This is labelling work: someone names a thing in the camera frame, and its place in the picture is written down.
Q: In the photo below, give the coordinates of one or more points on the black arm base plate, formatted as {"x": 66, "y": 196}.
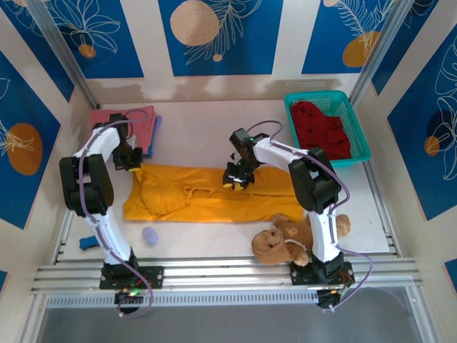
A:
{"x": 298, "y": 277}
{"x": 153, "y": 277}

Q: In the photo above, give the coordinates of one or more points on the teal plastic basket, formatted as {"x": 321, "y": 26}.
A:
{"x": 357, "y": 139}

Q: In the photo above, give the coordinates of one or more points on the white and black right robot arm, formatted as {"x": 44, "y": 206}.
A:
{"x": 321, "y": 236}

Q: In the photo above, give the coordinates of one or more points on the black controller box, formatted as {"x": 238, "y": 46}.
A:
{"x": 128, "y": 296}

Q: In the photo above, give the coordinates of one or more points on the aluminium front frame rails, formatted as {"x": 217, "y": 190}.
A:
{"x": 228, "y": 275}

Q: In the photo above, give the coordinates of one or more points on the pink folded t-shirt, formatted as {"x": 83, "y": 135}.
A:
{"x": 143, "y": 125}

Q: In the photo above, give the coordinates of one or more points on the lilac egg-shaped toy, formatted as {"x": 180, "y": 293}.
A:
{"x": 150, "y": 236}

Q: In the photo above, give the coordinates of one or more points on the blue folded t-shirt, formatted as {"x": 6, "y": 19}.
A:
{"x": 151, "y": 148}

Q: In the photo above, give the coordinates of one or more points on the blue bone toy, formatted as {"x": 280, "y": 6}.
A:
{"x": 86, "y": 244}

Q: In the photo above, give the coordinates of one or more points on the orange t-shirt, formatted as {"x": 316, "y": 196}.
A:
{"x": 221, "y": 207}

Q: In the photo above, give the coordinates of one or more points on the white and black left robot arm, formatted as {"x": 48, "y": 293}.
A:
{"x": 107, "y": 236}

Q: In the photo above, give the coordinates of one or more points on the aluminium frame post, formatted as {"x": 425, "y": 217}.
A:
{"x": 68, "y": 60}
{"x": 375, "y": 53}

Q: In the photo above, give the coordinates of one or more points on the brown teddy bear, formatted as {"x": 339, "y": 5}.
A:
{"x": 282, "y": 236}

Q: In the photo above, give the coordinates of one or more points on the red t-shirt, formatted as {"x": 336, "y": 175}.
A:
{"x": 321, "y": 139}

